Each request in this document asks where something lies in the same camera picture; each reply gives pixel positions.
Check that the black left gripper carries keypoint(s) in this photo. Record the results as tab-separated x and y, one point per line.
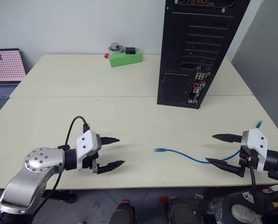
92	162

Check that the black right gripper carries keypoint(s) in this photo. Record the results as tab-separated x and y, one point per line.
247	158

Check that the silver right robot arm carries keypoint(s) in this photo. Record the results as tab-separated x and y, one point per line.
277	161

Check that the white paper scrap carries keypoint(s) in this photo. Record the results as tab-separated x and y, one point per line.
248	197

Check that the clear plastic bag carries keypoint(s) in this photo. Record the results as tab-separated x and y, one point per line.
215	206

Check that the dark rounded shape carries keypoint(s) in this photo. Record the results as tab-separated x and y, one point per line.
123	214
180	212

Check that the white sneaker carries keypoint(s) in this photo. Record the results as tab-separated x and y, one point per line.
245	213

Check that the green rectangular box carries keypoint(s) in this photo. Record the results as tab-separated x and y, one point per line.
126	60

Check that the small red block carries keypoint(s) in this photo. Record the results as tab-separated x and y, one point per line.
106	55

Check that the black computer tower case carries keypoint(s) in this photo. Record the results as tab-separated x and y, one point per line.
187	58

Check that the small black device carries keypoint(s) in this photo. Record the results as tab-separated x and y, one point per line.
130	50

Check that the open laptop with pink screen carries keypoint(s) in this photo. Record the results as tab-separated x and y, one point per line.
4	65

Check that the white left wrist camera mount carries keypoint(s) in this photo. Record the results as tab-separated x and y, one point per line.
86	142

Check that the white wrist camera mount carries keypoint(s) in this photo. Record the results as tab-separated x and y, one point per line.
258	142
86	142

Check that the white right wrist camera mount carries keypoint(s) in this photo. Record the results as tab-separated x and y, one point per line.
258	142

